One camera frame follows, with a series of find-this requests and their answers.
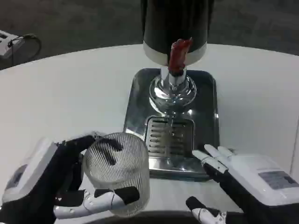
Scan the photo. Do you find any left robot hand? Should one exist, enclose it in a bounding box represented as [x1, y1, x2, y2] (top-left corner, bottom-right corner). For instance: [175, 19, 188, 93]
[0, 132, 141, 224]

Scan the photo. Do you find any white device with cable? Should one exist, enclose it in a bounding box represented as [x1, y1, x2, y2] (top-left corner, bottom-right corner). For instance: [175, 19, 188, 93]
[0, 29, 26, 59]

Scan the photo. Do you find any black cable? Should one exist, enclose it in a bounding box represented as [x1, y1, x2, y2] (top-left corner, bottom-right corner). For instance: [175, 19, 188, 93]
[7, 34, 42, 67]

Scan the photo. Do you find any black drink dispenser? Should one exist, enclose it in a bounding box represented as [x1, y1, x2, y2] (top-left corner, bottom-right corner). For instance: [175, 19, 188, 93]
[141, 0, 212, 117]

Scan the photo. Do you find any clear ribbed glass cup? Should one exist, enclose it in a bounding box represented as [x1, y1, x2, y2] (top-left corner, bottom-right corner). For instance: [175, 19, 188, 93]
[82, 132, 150, 217]

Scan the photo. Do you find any steel drip tray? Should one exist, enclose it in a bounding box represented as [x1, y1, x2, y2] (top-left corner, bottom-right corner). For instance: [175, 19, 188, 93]
[123, 68, 220, 180]

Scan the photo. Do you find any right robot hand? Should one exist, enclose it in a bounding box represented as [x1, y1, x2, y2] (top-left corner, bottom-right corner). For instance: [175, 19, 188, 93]
[185, 144, 299, 224]

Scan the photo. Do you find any red tap handle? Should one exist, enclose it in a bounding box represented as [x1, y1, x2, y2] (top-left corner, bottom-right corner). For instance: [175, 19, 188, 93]
[168, 38, 193, 70]

